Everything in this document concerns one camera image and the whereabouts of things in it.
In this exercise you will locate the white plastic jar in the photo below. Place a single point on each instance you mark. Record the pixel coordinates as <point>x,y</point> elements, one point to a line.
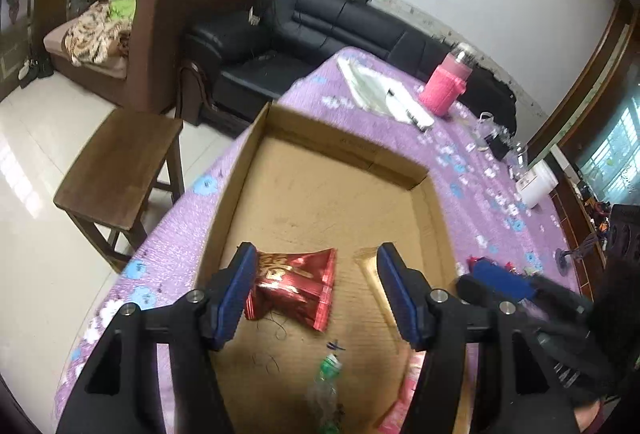
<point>537,184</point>

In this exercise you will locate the brown armchair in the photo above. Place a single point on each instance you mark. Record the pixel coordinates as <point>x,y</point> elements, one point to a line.
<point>160,29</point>

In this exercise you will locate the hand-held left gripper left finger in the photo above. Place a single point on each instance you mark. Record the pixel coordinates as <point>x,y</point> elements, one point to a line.
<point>234,296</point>

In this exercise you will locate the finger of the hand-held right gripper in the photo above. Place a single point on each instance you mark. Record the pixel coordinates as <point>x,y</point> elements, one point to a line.
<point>500,280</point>
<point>562,295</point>

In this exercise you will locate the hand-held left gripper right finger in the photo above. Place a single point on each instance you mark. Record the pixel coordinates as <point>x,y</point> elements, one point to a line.
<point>396,296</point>

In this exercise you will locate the wooden stool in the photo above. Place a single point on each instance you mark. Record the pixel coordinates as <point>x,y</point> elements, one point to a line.
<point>120,159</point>

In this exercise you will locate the purple floral tablecloth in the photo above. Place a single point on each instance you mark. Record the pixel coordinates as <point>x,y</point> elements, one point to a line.
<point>465,194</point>

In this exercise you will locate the brown cloth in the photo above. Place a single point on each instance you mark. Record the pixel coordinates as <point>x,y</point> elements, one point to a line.
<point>195,89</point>

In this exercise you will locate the small red candy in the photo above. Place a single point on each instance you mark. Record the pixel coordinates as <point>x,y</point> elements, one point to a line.
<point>511,267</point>

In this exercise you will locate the grey phone stand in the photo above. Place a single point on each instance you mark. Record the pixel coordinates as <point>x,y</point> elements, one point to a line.
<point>625,229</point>

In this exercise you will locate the cardboard box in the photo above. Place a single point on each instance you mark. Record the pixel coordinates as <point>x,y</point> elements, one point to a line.
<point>310,194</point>

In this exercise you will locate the gold snack bar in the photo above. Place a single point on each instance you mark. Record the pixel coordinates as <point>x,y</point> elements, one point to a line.
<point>372,276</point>

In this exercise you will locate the black leather sofa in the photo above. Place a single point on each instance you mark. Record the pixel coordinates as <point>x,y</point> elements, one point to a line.
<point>310,29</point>

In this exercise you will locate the dark shoes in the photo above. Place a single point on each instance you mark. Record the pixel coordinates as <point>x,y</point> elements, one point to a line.
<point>42,69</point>

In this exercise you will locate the pink snack packet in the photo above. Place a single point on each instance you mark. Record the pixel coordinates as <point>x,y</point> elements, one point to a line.
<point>400,409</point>

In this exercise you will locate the pink knit-sleeve bottle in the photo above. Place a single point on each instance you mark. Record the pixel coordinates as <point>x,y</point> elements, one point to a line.
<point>445,81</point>

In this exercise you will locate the green cap plastic bottle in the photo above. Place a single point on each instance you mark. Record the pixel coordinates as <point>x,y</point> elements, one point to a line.
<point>327,379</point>

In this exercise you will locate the clear glass bowl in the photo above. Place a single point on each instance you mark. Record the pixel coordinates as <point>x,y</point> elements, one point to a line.
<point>519,160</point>

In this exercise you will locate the green cloth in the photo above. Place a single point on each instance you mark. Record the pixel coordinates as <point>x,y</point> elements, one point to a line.
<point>124,6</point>

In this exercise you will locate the wooden cabinet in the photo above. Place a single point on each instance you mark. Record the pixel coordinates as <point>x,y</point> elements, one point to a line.
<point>575,214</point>

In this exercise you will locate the patterned blanket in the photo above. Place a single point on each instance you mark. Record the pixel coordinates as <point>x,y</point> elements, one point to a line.
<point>92,36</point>

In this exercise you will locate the small black pouch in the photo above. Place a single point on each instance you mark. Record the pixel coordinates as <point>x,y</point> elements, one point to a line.
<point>500,145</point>

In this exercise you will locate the clear glass cup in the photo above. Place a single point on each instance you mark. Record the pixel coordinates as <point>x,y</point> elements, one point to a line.
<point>484,131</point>

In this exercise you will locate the red gold-print snack packet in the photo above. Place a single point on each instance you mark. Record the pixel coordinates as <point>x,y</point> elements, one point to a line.
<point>295,289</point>

